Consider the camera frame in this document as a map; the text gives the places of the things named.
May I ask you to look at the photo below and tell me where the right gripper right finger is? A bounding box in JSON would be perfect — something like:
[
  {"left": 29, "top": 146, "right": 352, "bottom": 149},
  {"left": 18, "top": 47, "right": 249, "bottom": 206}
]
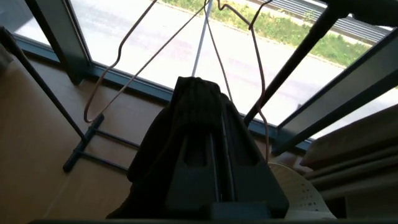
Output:
[{"left": 220, "top": 92, "right": 290, "bottom": 219}]

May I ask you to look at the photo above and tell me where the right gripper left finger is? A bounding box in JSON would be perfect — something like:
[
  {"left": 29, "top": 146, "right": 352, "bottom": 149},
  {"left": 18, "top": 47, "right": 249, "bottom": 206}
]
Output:
[{"left": 164, "top": 130, "right": 222, "bottom": 219}]

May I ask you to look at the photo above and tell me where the black garment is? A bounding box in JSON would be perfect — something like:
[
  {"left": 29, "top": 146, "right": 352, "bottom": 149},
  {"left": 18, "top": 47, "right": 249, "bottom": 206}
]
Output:
[{"left": 106, "top": 76, "right": 242, "bottom": 219}]

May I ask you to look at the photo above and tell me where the pink clothes hanger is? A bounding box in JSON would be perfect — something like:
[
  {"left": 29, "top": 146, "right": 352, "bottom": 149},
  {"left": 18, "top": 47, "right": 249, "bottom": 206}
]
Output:
[
  {"left": 203, "top": 0, "right": 275, "bottom": 164},
  {"left": 83, "top": 0, "right": 207, "bottom": 124}
]

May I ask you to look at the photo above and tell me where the white laundry basket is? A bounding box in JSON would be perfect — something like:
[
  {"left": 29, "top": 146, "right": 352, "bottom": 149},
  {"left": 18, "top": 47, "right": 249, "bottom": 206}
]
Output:
[{"left": 268, "top": 162, "right": 337, "bottom": 220}]

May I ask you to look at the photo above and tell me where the black clothes rack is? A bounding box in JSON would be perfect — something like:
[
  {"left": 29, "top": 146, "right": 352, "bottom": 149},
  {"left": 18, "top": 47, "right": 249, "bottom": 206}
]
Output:
[{"left": 0, "top": 0, "right": 398, "bottom": 174}]

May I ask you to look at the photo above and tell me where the brown curtain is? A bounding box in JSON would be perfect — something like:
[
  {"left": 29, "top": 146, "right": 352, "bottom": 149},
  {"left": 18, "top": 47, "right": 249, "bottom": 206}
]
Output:
[{"left": 299, "top": 103, "right": 398, "bottom": 202}]

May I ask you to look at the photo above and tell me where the window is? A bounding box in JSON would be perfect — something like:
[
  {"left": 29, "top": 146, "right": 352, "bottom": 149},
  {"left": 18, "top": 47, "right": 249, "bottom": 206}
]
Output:
[{"left": 0, "top": 0, "right": 398, "bottom": 157}]

